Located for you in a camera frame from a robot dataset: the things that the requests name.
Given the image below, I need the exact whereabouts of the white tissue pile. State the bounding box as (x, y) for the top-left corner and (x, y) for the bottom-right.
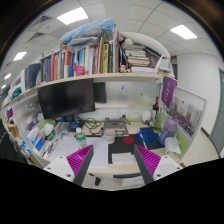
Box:
(165, 137), (181, 154)

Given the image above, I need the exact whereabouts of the stack of lying books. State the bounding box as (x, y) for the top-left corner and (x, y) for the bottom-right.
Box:
(122, 44), (156, 69)

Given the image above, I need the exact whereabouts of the red round coaster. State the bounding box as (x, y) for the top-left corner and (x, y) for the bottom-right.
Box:
(123, 136), (134, 144)

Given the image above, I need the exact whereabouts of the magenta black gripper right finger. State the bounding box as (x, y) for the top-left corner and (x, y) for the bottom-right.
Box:
(134, 145), (161, 184)

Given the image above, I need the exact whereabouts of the purple hanging pennant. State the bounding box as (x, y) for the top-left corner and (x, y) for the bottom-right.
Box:
(161, 77), (177, 107)

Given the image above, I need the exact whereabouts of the grey laptop stand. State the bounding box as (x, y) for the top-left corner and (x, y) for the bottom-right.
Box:
(103, 117), (129, 137)

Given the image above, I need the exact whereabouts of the blue plastic bag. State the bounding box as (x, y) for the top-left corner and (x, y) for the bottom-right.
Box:
(60, 19), (116, 44)

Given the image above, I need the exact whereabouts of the black computer monitor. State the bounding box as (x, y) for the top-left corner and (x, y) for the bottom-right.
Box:
(38, 79), (95, 119)

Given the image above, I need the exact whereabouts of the dark glass bottle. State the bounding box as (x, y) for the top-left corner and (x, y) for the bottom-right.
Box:
(153, 96), (159, 112)

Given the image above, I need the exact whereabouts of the clear plastic water bottle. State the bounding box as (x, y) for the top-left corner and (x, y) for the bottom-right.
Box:
(76, 127), (86, 148)

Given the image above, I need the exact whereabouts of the white paper cup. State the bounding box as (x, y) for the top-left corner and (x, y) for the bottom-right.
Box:
(103, 129), (116, 144)

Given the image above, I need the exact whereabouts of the row of upright books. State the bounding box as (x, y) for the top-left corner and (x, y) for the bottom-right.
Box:
(24, 31), (120, 90)

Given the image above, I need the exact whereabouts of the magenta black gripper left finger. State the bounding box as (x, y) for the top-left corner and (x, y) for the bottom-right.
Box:
(66, 145), (93, 186)

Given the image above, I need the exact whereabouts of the white paper sheet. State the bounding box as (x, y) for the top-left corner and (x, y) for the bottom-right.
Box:
(87, 137), (108, 168)

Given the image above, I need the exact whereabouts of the purple water jug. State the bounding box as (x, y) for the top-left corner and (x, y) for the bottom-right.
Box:
(159, 116), (178, 145)

